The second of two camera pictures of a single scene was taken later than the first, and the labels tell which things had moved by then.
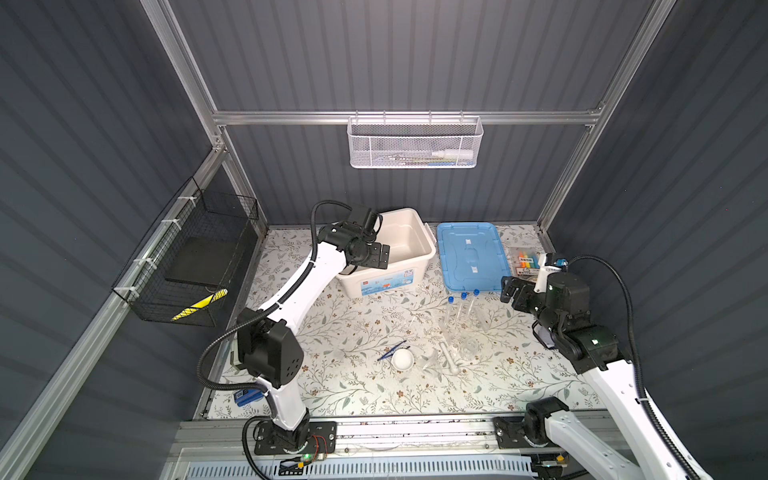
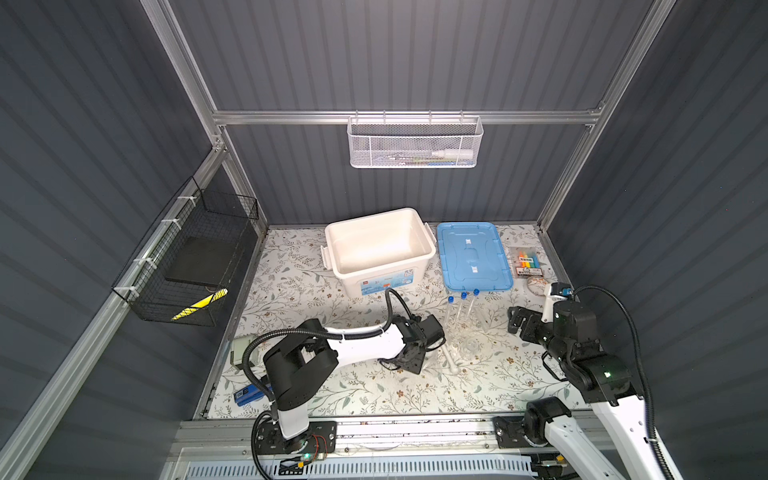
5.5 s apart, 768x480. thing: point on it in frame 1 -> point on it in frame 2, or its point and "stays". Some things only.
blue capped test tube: [464, 296] stays
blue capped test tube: [451, 301] stays
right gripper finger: [515, 288] -> [533, 329]
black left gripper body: [370, 256] -> [416, 364]
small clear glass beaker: [471, 348] stays
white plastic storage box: [411, 242] stays
